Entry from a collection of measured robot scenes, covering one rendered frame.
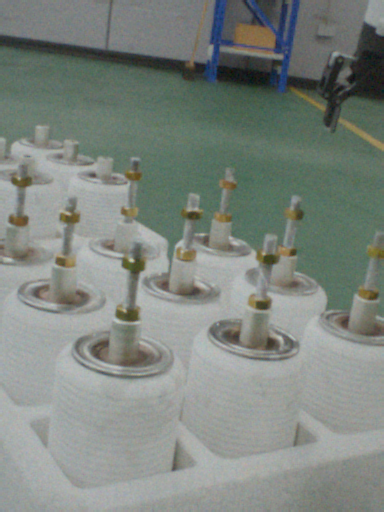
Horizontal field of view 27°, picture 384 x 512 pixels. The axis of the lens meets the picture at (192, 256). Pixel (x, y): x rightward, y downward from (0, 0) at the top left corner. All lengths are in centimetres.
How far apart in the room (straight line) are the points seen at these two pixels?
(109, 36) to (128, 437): 654
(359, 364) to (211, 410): 14
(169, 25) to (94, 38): 64
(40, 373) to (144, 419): 13
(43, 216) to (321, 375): 52
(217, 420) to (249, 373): 5
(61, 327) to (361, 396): 26
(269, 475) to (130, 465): 11
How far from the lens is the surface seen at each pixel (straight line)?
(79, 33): 706
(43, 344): 66
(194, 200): 72
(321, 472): 66
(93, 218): 113
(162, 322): 71
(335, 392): 70
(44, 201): 108
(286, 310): 77
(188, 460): 63
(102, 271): 81
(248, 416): 63
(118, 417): 56
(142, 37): 703
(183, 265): 73
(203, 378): 64
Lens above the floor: 50
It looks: 17 degrees down
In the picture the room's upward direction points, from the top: 8 degrees clockwise
